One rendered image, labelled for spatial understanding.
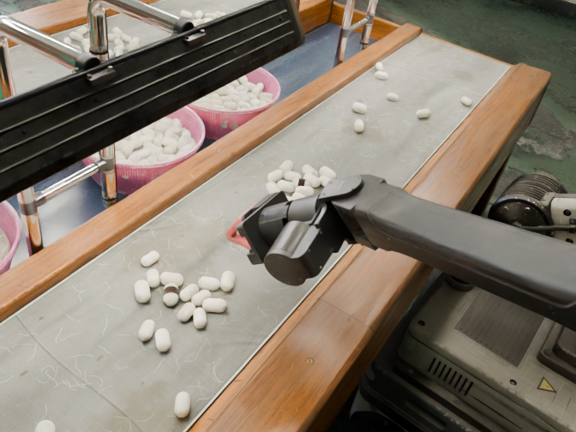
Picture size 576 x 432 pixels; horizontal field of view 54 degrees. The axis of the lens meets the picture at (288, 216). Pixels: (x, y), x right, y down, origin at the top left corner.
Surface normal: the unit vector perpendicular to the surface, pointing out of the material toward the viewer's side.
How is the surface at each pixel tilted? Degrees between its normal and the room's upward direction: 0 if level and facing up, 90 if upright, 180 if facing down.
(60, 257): 0
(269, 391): 0
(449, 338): 1
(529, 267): 42
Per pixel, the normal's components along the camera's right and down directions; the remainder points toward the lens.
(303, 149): 0.14, -0.76
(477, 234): -0.47, -0.77
